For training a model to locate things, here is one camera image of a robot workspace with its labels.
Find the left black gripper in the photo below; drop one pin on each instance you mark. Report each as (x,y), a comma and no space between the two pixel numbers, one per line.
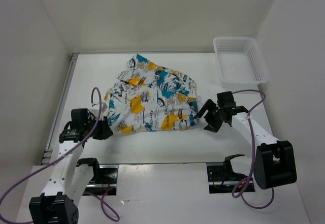
(106,132)

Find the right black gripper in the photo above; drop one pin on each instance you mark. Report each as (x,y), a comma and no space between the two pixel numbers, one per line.
(209,104)

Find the patterned white teal yellow shorts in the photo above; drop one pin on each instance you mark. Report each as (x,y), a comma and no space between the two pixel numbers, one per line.
(150,98)

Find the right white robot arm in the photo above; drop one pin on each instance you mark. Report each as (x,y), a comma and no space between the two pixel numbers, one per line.
(272,163)

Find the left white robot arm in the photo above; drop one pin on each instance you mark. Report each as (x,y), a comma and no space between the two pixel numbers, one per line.
(58,202)

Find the white plastic basket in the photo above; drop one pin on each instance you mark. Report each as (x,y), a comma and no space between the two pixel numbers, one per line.
(240,61)

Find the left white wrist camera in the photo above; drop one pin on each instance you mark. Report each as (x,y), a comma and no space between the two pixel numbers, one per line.
(99,109)

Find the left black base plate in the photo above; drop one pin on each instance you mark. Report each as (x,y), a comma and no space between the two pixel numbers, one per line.
(106,183)

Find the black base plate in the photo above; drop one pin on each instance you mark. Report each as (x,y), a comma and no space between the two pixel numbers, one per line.
(219,182)
(106,183)

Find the aluminium table edge rail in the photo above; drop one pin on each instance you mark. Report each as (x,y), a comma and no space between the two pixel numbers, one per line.
(59,111)

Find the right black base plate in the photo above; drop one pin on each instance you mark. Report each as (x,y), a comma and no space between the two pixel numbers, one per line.
(219,182)

